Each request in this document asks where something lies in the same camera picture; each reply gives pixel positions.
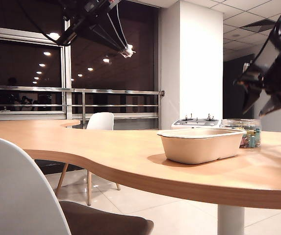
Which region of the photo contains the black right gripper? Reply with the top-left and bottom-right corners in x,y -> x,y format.
233,36 -> 281,118

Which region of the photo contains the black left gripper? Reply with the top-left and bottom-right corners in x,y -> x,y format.
55,9 -> 136,59

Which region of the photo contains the clear plastic jar of clips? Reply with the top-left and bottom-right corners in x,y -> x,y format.
220,118 -> 262,149

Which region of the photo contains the beige rectangular paper pulp container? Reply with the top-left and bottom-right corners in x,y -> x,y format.
156,127 -> 247,165

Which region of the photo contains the dark door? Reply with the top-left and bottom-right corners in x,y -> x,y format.
223,54 -> 261,120

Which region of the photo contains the steel window railing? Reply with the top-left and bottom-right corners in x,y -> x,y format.
0,84 -> 165,130

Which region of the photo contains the ceiling air vent grille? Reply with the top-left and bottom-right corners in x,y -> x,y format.
240,19 -> 278,33

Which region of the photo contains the white chair with wooden legs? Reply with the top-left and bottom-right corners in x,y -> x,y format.
55,112 -> 121,207

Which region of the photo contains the white remote controller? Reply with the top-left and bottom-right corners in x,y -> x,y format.
171,113 -> 221,130

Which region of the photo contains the white round table leg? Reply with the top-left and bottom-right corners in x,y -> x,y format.
216,204 -> 245,235

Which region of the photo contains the white plastic shell chair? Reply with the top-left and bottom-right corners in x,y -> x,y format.
0,134 -> 72,235

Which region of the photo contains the brown seat cushion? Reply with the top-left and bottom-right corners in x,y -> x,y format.
59,201 -> 154,235

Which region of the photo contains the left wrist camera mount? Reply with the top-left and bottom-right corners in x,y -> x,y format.
82,0 -> 119,13

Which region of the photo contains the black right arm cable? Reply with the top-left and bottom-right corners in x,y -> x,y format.
252,0 -> 281,71

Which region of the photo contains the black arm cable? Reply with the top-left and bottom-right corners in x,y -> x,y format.
252,0 -> 281,71
16,0 -> 65,47

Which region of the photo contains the aluminium window frame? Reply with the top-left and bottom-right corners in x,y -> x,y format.
0,19 -> 162,123

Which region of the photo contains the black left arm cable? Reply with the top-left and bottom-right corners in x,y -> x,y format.
16,0 -> 65,47

